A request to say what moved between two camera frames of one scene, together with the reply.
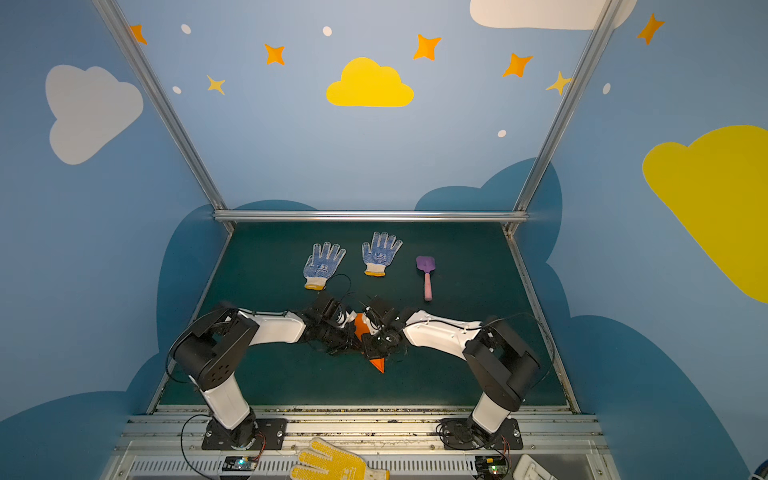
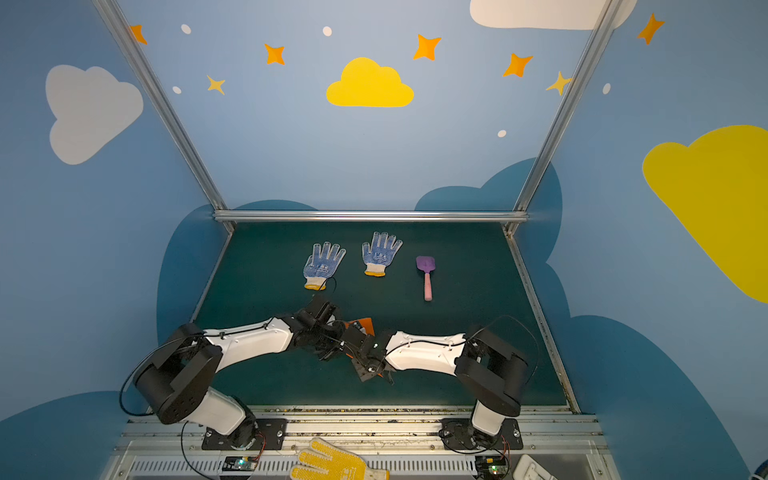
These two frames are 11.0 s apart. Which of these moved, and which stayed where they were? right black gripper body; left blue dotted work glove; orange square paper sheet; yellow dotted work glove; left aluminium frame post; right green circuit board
Moved: right black gripper body; orange square paper sheet
Stayed: left blue dotted work glove; right green circuit board; yellow dotted work glove; left aluminium frame post
